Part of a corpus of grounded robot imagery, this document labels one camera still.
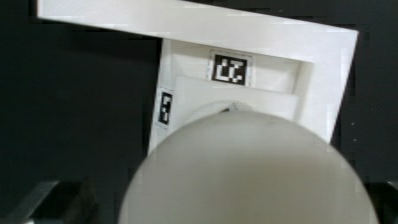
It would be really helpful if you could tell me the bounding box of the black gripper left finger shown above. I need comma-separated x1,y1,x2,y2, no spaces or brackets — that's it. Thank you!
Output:
0,179,100,224

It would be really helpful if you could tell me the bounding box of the white lamp base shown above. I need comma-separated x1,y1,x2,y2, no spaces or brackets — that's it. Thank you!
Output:
148,40,301,151

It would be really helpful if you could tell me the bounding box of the white U-shaped frame barrier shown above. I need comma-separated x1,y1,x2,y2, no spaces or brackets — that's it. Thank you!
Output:
36,0,362,144

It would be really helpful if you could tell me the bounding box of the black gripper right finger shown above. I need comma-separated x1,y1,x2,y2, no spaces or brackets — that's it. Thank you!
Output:
367,181,398,224

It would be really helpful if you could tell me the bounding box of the white lamp bulb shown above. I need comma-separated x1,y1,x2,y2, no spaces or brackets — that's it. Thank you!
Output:
118,112,379,224

